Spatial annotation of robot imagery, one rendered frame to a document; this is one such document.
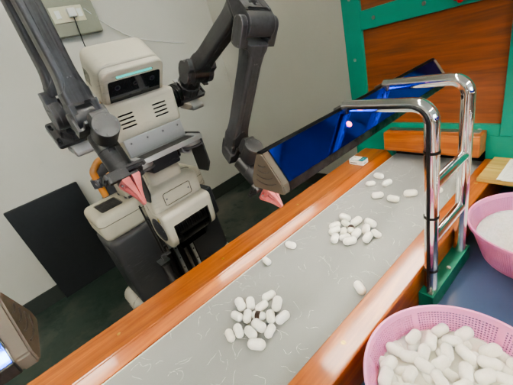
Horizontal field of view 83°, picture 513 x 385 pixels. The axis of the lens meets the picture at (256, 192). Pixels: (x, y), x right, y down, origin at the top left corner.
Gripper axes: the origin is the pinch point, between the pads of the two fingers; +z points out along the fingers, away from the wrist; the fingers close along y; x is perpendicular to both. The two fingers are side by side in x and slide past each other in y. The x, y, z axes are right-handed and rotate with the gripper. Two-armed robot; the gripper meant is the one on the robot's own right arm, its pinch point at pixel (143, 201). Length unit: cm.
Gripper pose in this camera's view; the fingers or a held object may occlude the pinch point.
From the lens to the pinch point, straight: 77.2
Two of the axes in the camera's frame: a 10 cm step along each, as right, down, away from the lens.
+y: 6.9, -4.8, 5.4
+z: 5.4, 8.4, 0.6
